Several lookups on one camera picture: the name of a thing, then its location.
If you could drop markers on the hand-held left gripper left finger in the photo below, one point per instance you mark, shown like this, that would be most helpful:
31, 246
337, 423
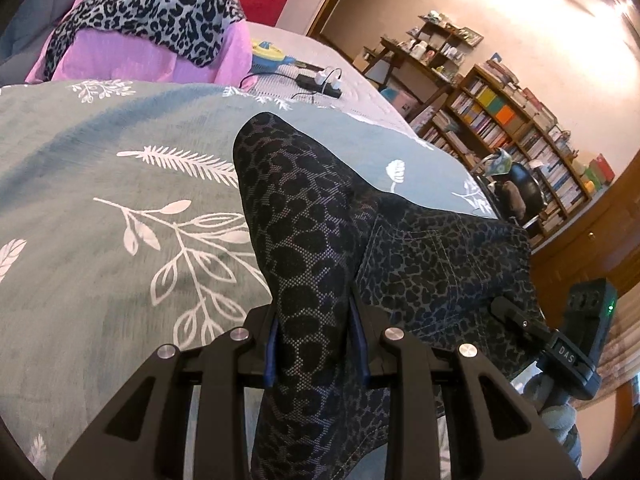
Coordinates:
270, 350

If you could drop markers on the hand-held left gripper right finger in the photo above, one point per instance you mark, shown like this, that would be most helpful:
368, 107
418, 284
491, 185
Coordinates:
358, 347

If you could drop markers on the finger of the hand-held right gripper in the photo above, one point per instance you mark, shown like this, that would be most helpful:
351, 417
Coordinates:
515, 317

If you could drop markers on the dark leopard print pants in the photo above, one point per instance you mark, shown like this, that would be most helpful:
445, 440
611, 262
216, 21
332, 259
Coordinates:
300, 220

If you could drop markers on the person's right hand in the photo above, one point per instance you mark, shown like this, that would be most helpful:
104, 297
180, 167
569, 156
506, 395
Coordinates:
557, 416

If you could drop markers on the beige curtain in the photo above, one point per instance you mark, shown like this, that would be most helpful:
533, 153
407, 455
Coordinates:
622, 355

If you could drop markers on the wooden cabinet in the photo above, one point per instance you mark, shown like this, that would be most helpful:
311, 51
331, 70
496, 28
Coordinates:
575, 250

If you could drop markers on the black office chair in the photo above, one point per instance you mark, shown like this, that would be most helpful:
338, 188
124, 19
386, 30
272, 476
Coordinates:
525, 185

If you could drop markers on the patterned cloth on chair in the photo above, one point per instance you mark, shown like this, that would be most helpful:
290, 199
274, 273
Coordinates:
500, 165

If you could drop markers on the wooden bookshelf with books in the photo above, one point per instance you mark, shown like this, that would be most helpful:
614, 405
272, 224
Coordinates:
500, 120

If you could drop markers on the teal leaf print bed sheet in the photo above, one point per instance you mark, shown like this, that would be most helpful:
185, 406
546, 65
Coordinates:
100, 150

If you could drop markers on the grey quilted mattress cover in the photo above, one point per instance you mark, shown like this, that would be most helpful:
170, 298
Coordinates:
360, 85

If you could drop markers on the white charger plug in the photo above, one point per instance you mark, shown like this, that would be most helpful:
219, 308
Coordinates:
332, 79

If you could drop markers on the black power strip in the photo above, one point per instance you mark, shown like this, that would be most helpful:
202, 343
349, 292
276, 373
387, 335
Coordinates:
312, 81

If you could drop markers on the small wooden shelf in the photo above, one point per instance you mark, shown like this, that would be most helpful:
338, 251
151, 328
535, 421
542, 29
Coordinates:
430, 45

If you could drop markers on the yellow and blue device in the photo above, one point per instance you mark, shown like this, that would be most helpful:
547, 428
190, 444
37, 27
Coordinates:
265, 57

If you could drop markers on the pink cloth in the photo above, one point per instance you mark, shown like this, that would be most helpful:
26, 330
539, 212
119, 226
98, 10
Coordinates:
125, 55

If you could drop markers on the grey leopard print cloth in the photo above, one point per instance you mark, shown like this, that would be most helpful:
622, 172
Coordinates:
150, 5

